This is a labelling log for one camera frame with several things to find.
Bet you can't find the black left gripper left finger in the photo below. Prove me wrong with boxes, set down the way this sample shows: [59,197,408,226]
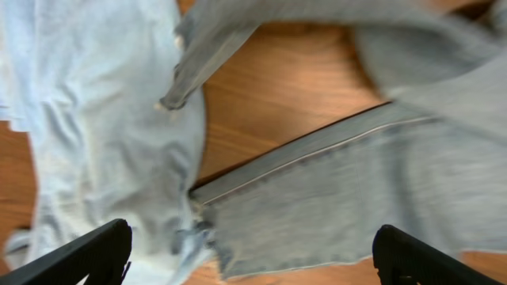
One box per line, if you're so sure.
[1,218,132,285]

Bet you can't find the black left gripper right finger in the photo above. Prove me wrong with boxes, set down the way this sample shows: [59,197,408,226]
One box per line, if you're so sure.
[372,225,501,285]

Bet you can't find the blue denim jeans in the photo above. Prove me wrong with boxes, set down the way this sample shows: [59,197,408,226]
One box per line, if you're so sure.
[162,1,506,278]

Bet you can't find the light blue printed t-shirt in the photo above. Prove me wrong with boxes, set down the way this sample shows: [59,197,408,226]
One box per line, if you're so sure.
[1,0,211,284]

